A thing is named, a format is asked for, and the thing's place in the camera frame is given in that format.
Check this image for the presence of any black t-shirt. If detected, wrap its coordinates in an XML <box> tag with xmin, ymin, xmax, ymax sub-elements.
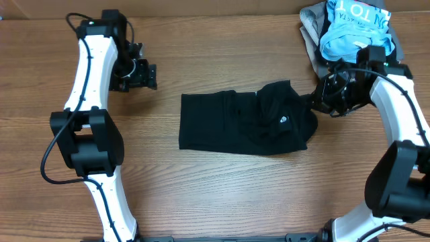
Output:
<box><xmin>179</xmin><ymin>81</ymin><xmax>318</xmax><ymax>155</ymax></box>

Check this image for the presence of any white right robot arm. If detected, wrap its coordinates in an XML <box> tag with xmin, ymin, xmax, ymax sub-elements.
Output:
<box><xmin>306</xmin><ymin>46</ymin><xmax>429</xmax><ymax>241</ymax></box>

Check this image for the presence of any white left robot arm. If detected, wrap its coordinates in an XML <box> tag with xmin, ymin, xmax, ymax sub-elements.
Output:
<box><xmin>40</xmin><ymin>9</ymin><xmax>157</xmax><ymax>241</ymax></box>

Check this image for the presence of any light blue printed t-shirt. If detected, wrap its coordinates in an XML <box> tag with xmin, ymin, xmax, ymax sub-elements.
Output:
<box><xmin>318</xmin><ymin>0</ymin><xmax>396</xmax><ymax>65</ymax></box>

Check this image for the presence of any grey folded garment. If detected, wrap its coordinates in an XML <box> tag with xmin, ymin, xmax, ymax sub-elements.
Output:
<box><xmin>299</xmin><ymin>0</ymin><xmax>404</xmax><ymax>78</ymax></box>

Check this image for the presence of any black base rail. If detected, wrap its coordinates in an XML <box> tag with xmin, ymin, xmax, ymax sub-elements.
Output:
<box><xmin>80</xmin><ymin>231</ymin><xmax>380</xmax><ymax>242</ymax></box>

